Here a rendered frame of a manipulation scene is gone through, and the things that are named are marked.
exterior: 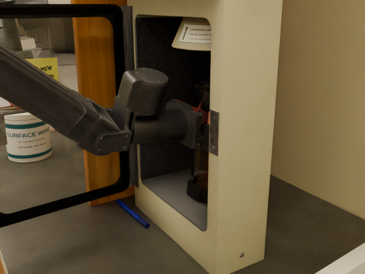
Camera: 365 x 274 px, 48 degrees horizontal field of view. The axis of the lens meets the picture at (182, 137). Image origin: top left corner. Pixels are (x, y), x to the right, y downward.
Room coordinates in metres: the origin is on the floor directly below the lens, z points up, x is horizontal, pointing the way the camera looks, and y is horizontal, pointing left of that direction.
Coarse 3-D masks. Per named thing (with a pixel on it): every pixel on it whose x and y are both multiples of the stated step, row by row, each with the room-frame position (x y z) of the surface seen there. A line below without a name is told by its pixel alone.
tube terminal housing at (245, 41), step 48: (144, 0) 0.79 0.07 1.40; (192, 0) 0.66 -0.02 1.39; (240, 0) 0.60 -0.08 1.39; (240, 48) 0.60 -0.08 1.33; (240, 96) 0.61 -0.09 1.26; (240, 144) 0.61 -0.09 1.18; (144, 192) 0.81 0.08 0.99; (240, 192) 0.61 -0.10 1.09; (192, 240) 0.65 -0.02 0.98; (240, 240) 0.61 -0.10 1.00
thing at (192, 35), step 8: (184, 24) 0.73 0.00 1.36; (192, 24) 0.71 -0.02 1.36; (200, 24) 0.70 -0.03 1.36; (208, 24) 0.69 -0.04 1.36; (184, 32) 0.72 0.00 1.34; (192, 32) 0.70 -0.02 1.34; (200, 32) 0.69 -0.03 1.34; (208, 32) 0.69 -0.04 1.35; (176, 40) 0.73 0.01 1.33; (184, 40) 0.71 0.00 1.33; (192, 40) 0.69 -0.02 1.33; (200, 40) 0.69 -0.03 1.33; (208, 40) 0.68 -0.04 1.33; (184, 48) 0.70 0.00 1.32; (192, 48) 0.69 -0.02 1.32; (200, 48) 0.68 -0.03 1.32; (208, 48) 0.68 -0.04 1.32
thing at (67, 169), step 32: (0, 32) 0.70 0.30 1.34; (32, 32) 0.73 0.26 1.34; (64, 32) 0.77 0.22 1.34; (96, 32) 0.80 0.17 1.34; (64, 64) 0.76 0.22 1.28; (96, 64) 0.80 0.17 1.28; (96, 96) 0.80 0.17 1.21; (32, 128) 0.72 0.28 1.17; (0, 160) 0.68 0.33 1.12; (32, 160) 0.72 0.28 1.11; (64, 160) 0.75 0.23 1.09; (96, 160) 0.79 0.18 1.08; (0, 192) 0.68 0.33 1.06; (32, 192) 0.71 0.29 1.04; (64, 192) 0.75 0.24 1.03
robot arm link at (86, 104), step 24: (0, 48) 0.51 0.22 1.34; (0, 72) 0.50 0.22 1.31; (24, 72) 0.52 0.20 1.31; (0, 96) 0.51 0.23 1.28; (24, 96) 0.52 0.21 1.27; (48, 96) 0.54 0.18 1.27; (72, 96) 0.57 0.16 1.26; (48, 120) 0.55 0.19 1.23; (72, 120) 0.56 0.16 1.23; (96, 120) 0.58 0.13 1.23
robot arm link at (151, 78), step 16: (128, 80) 0.62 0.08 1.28; (144, 80) 0.62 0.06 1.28; (160, 80) 0.63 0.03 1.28; (128, 96) 0.61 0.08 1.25; (144, 96) 0.62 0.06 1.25; (160, 96) 0.63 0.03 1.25; (112, 112) 0.66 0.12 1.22; (128, 112) 0.61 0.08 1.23; (144, 112) 0.63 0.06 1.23; (128, 128) 0.62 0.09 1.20; (96, 144) 0.58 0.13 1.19; (112, 144) 0.60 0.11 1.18; (128, 144) 0.61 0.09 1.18
